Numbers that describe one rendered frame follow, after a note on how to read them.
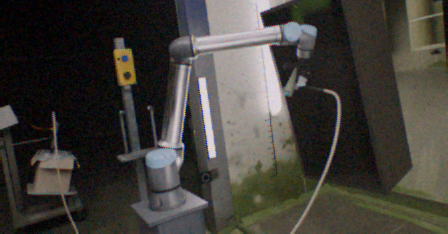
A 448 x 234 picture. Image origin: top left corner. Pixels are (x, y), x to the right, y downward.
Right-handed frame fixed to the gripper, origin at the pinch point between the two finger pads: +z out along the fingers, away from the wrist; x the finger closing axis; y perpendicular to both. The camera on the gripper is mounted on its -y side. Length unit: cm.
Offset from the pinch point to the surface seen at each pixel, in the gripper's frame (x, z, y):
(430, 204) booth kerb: 29, 93, 105
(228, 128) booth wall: 22, 61, -51
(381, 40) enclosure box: 19, -28, 41
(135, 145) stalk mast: -24, 61, -109
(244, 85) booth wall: 51, 35, -48
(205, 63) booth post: 33, 12, -75
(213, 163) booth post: -2, 80, -55
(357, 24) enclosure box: 4.0, -39.8, 25.9
